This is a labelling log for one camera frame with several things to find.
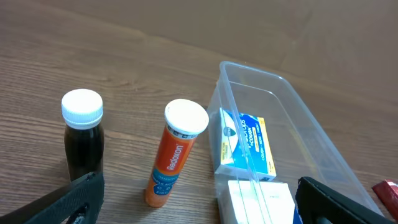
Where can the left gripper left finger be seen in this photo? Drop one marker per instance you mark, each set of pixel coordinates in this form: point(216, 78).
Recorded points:
point(78, 202)

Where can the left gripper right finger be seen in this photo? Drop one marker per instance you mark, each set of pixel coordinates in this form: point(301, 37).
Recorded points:
point(317, 203)

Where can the white medicine box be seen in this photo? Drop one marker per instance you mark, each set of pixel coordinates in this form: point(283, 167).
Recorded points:
point(245, 202)

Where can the red medicine box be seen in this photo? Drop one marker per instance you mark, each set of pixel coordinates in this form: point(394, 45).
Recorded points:
point(387, 193)

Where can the clear plastic container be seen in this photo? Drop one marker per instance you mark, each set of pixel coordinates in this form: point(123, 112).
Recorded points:
point(299, 146)

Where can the blue yellow cough drops box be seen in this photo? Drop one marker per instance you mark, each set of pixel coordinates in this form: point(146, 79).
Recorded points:
point(243, 150)

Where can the dark bottle white cap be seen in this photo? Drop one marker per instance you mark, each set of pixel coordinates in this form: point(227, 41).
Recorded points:
point(82, 110)

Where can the orange Redoxon tube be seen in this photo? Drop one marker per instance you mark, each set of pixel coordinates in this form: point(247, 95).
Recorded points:
point(184, 121)

